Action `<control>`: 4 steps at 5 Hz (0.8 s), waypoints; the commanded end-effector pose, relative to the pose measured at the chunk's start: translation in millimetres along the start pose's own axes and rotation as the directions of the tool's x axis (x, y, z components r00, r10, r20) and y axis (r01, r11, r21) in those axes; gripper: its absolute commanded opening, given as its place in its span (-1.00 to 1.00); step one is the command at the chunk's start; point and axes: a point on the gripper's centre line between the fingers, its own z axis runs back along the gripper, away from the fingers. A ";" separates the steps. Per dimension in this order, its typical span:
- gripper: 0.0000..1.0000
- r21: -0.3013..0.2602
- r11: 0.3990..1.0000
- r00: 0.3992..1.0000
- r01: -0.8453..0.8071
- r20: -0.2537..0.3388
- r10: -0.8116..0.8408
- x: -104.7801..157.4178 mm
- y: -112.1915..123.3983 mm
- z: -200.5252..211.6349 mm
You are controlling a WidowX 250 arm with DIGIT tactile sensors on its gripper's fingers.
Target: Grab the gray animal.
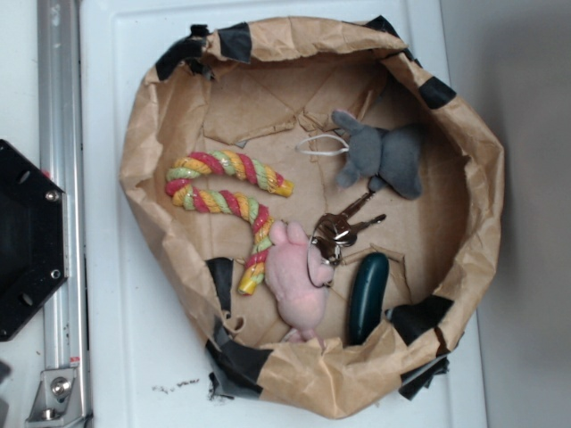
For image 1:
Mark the pink plush animal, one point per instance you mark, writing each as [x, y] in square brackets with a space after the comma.
[297, 276]

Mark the gray plush animal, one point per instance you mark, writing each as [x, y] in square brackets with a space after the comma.
[384, 157]

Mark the dark green oblong object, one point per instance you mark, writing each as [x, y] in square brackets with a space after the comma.
[366, 302]

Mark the brown paper bag bin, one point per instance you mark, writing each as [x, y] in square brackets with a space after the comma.
[267, 89]

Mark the white tray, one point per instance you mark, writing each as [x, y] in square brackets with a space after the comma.
[149, 367]

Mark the silver keys on ring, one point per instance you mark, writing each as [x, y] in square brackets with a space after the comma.
[333, 231]

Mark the multicolour twisted rope toy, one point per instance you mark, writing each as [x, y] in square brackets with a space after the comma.
[183, 193]

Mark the aluminium rail profile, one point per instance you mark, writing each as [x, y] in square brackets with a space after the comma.
[59, 101]

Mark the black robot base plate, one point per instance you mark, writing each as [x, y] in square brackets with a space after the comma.
[33, 262]

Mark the metal corner bracket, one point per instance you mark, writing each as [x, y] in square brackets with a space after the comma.
[60, 400]

